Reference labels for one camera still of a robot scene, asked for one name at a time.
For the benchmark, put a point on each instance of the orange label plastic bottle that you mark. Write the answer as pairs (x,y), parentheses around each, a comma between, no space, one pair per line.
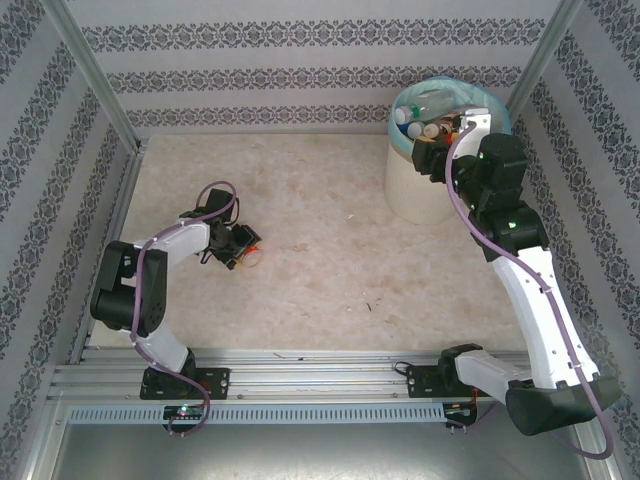
(252,259)

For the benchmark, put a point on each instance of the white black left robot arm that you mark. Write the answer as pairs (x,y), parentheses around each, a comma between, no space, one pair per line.
(180,237)

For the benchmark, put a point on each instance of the white bin with blue liner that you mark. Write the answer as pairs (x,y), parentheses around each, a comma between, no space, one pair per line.
(400,140)

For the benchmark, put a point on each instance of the small circuit board green light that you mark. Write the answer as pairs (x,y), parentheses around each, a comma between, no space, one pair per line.
(184,412)

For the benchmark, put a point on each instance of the grey metal panel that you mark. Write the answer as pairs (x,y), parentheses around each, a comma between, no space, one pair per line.
(320,455)

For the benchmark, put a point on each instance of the aluminium side rail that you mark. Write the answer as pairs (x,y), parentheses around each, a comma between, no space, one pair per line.
(116,225)

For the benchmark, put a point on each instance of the aluminium corner post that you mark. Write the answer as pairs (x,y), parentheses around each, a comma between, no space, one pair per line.
(97,75)
(542,50)

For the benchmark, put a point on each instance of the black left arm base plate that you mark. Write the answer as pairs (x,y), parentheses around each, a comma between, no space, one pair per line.
(215,382)

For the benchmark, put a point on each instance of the aluminium mounting rail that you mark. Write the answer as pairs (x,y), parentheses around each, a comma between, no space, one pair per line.
(310,380)

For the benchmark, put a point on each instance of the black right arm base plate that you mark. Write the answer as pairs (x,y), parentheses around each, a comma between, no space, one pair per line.
(422,382)

